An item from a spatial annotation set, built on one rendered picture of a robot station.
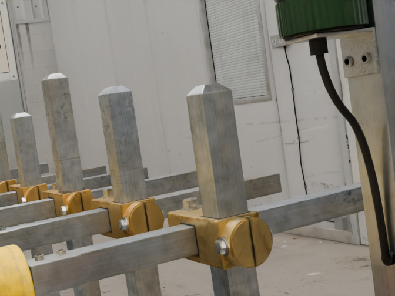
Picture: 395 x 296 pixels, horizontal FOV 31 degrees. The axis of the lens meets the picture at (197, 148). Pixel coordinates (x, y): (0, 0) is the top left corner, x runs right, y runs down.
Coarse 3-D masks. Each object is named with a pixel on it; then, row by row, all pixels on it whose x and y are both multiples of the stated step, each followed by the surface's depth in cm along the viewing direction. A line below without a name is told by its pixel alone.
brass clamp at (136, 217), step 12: (96, 204) 99; (108, 204) 95; (120, 204) 91; (132, 204) 91; (144, 204) 91; (120, 216) 92; (132, 216) 90; (144, 216) 90; (156, 216) 91; (120, 228) 91; (132, 228) 90; (144, 228) 90; (156, 228) 91
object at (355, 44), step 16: (304, 32) 45; (320, 32) 45; (336, 32) 46; (352, 32) 46; (368, 32) 47; (320, 48) 46; (352, 48) 49; (368, 48) 48; (320, 64) 47; (352, 64) 49; (368, 64) 48; (336, 96) 47; (352, 128) 48; (368, 160) 48; (368, 176) 49; (384, 224) 49; (384, 240) 49; (384, 256) 49
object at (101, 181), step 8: (144, 168) 153; (96, 176) 148; (104, 176) 148; (144, 176) 153; (48, 184) 145; (88, 184) 147; (96, 184) 148; (104, 184) 148; (8, 192) 141; (0, 200) 138; (8, 200) 139; (16, 200) 140
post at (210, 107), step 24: (192, 96) 71; (216, 96) 70; (192, 120) 72; (216, 120) 70; (216, 144) 70; (216, 168) 70; (240, 168) 71; (216, 192) 70; (240, 192) 71; (216, 216) 71; (216, 288) 73; (240, 288) 71
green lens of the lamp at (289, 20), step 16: (288, 0) 45; (304, 0) 44; (320, 0) 44; (336, 0) 44; (352, 0) 45; (288, 16) 45; (304, 16) 45; (320, 16) 44; (336, 16) 44; (352, 16) 44; (368, 16) 46; (288, 32) 46
